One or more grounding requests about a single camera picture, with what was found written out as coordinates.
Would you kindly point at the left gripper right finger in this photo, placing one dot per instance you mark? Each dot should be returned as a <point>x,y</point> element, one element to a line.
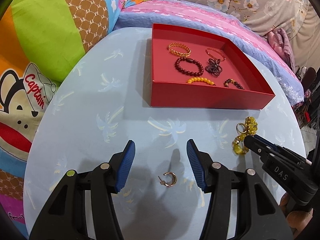
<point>258,214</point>

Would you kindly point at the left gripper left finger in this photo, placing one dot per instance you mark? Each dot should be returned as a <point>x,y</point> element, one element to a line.
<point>63,215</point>

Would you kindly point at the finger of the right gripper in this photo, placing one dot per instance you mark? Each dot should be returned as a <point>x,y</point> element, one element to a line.
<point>262,143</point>
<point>249,143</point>

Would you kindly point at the small dark bead mala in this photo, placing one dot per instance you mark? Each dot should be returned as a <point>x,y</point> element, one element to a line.
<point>213,67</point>

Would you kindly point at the gold hoop earring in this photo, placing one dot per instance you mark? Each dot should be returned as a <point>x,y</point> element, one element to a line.
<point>169,179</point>

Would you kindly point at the thin gold bangle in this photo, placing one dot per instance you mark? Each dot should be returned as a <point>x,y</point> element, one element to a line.
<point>212,52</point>

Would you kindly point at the person right hand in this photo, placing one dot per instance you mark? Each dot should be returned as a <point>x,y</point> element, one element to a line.
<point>297,220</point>

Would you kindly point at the red cardboard box tray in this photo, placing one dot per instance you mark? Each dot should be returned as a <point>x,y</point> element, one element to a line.
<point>180,80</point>

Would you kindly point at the pink purple folded cloth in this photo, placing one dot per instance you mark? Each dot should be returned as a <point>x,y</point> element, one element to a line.
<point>279,41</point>

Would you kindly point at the light blue palm tablecloth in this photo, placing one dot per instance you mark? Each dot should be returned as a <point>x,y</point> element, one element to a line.
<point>103,103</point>

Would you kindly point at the grey floral sheet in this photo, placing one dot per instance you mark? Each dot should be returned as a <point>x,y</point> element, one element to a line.
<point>297,17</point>

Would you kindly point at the colourful monkey cartoon quilt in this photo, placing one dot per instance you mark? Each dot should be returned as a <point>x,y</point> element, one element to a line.
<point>41,42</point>

